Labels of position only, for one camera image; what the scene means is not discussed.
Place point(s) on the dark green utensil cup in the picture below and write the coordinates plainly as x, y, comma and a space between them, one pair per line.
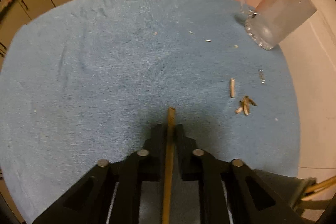
290, 189

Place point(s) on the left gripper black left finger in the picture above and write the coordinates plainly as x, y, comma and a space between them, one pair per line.
126, 177

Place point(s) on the clear glass mug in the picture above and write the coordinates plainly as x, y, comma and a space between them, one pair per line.
271, 21

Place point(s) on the blue towel mat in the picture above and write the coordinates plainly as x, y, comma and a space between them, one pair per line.
87, 80

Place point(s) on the wood scrap cluster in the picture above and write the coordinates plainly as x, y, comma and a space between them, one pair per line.
245, 104

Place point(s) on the wooden chopstick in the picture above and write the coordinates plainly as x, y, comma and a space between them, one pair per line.
315, 205
323, 194
169, 166
321, 185

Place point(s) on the small wood scrap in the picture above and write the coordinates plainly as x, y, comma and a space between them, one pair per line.
232, 88

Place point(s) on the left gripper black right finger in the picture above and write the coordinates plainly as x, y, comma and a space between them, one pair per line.
196, 164

